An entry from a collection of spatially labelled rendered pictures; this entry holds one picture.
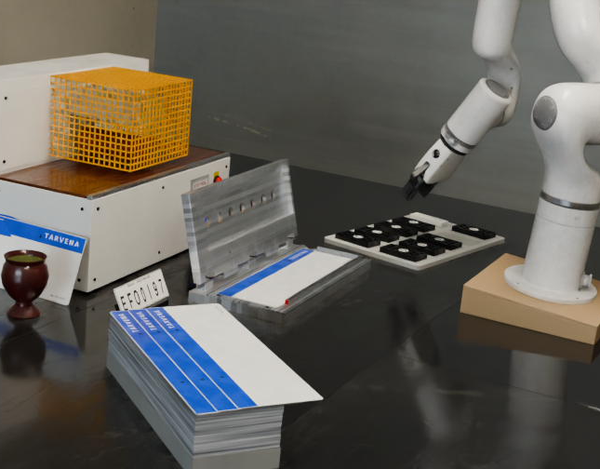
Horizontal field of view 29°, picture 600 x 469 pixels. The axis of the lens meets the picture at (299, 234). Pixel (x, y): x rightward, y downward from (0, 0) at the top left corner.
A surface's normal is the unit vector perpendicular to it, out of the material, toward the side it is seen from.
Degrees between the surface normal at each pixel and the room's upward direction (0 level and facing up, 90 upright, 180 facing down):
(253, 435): 90
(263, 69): 90
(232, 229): 76
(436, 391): 0
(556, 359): 0
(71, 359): 0
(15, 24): 90
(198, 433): 90
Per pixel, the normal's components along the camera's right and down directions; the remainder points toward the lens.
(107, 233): 0.90, 0.19
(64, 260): -0.41, -0.16
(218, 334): 0.09, -0.96
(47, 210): -0.42, 0.21
